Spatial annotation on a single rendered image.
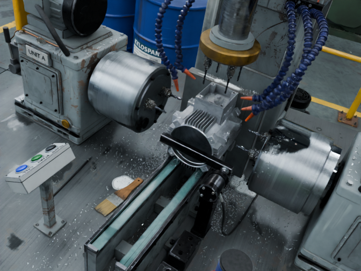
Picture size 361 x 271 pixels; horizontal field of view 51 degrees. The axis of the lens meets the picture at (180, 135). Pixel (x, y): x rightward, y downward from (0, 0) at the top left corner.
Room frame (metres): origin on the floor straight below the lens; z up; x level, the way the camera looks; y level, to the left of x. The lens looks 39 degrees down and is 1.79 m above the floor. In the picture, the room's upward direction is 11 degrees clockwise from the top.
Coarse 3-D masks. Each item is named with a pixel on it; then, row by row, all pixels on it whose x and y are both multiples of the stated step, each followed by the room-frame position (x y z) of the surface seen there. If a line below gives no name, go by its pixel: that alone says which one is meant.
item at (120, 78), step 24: (96, 72) 1.08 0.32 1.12; (120, 72) 1.06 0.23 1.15; (144, 72) 1.07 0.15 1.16; (168, 72) 1.16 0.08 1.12; (96, 96) 1.03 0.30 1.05; (120, 96) 1.01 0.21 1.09; (144, 96) 1.02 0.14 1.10; (168, 96) 1.11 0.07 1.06; (120, 120) 1.00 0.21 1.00; (144, 120) 1.03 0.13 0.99
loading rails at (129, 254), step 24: (168, 168) 0.90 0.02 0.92; (192, 168) 0.99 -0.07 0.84; (144, 192) 0.77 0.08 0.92; (168, 192) 0.89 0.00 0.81; (192, 192) 0.81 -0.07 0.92; (120, 216) 0.67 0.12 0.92; (144, 216) 0.75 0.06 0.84; (168, 216) 0.70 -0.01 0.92; (192, 216) 0.81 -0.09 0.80; (96, 240) 0.58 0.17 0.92; (120, 240) 0.64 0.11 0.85; (144, 240) 0.61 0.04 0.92; (168, 240) 0.69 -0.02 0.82; (96, 264) 0.54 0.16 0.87; (120, 264) 0.52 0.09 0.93; (144, 264) 0.57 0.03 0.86
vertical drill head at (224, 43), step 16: (224, 0) 1.04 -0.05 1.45; (240, 0) 1.00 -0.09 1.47; (256, 0) 1.02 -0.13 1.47; (224, 16) 1.01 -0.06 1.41; (240, 16) 1.00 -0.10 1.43; (208, 32) 1.07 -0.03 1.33; (224, 32) 1.00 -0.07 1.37; (240, 32) 1.00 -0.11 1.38; (208, 48) 0.97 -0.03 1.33; (224, 48) 0.98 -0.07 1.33; (240, 48) 0.98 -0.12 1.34; (256, 48) 1.02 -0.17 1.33; (208, 64) 1.00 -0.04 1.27; (224, 64) 0.96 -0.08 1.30; (240, 64) 0.96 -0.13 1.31
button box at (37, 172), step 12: (60, 144) 0.76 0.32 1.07; (48, 156) 0.69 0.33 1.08; (60, 156) 0.71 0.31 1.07; (72, 156) 0.74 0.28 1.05; (36, 168) 0.64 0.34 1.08; (48, 168) 0.67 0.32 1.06; (60, 168) 0.69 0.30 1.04; (12, 180) 0.61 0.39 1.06; (24, 180) 0.60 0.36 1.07; (36, 180) 0.63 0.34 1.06; (24, 192) 0.59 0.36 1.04
